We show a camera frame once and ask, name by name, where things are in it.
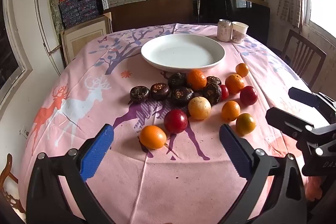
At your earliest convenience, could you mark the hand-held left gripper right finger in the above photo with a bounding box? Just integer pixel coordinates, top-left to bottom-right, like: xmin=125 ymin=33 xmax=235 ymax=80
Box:
xmin=219 ymin=123 xmax=307 ymax=224

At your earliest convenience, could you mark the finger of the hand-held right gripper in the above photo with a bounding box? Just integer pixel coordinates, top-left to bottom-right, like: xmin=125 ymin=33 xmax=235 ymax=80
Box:
xmin=266 ymin=107 xmax=315 ymax=139
xmin=288 ymin=87 xmax=322 ymax=109

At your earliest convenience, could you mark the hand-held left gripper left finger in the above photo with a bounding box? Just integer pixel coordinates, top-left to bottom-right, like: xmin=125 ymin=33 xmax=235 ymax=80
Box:
xmin=26 ymin=123 xmax=116 ymax=224

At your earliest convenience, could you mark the greenish small orange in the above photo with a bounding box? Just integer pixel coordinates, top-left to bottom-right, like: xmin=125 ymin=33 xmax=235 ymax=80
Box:
xmin=235 ymin=113 xmax=256 ymax=136

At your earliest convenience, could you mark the red plum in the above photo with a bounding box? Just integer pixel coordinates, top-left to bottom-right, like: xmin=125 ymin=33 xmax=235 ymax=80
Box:
xmin=239 ymin=86 xmax=258 ymax=106
xmin=164 ymin=109 xmax=188 ymax=134

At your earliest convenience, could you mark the pale yellow round orange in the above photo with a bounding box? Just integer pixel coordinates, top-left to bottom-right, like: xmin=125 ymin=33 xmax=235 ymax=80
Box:
xmin=188 ymin=96 xmax=211 ymax=120

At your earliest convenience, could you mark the small red cherry tomato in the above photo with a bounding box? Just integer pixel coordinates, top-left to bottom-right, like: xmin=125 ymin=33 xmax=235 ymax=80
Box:
xmin=220 ymin=84 xmax=229 ymax=101

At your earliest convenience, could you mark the dark water chestnut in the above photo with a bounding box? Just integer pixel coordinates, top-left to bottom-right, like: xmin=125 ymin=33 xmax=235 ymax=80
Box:
xmin=150 ymin=82 xmax=170 ymax=101
xmin=130 ymin=86 xmax=151 ymax=103
xmin=168 ymin=72 xmax=188 ymax=89
xmin=203 ymin=83 xmax=222 ymax=105
xmin=171 ymin=86 xmax=195 ymax=106
xmin=206 ymin=76 xmax=222 ymax=86

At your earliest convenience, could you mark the white oval plate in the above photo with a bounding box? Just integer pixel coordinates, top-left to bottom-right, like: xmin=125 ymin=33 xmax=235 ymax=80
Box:
xmin=140 ymin=34 xmax=226 ymax=73

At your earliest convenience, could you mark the dark wooden slatted chair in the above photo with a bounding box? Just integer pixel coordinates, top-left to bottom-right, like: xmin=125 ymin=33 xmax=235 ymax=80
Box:
xmin=278 ymin=29 xmax=327 ymax=88

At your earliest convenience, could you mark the pink deer print tablecloth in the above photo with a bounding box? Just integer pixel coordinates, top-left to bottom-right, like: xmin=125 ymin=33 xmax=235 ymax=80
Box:
xmin=20 ymin=23 xmax=323 ymax=224

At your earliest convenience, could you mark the large orange mandarin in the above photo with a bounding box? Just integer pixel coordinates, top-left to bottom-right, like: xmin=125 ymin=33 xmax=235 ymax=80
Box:
xmin=187 ymin=69 xmax=207 ymax=91

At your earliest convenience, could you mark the white paper cup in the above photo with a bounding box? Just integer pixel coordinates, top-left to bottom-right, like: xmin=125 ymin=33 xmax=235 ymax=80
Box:
xmin=231 ymin=21 xmax=249 ymax=44

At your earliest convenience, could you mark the carved wooden chair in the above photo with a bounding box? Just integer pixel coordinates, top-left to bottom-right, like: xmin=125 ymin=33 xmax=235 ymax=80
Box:
xmin=0 ymin=153 xmax=27 ymax=222

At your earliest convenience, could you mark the pink drink can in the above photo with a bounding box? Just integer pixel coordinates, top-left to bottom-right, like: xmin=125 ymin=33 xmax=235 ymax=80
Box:
xmin=217 ymin=19 xmax=232 ymax=42

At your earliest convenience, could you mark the black glossy panel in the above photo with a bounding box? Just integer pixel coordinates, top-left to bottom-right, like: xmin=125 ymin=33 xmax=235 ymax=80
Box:
xmin=197 ymin=0 xmax=271 ymax=48

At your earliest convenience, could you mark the white framed dark window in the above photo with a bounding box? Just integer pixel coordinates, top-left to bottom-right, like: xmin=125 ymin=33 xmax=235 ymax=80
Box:
xmin=0 ymin=0 xmax=33 ymax=114

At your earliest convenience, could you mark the white leaning board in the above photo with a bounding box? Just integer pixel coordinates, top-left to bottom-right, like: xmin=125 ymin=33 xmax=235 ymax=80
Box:
xmin=34 ymin=0 xmax=63 ymax=77

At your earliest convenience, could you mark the stack of blue floral boxes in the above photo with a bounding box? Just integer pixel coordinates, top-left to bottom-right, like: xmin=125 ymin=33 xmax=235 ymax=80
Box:
xmin=58 ymin=0 xmax=101 ymax=29

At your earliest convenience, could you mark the brown wooden board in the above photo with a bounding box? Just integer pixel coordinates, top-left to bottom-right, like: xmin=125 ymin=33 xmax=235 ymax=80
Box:
xmin=104 ymin=0 xmax=200 ymax=33

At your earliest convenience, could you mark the marbled green slab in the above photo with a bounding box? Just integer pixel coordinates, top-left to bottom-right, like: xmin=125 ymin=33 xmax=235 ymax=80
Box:
xmin=47 ymin=0 xmax=65 ymax=30

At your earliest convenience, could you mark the beige picture frame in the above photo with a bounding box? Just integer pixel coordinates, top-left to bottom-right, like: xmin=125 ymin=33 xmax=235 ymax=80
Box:
xmin=60 ymin=13 xmax=113 ymax=67

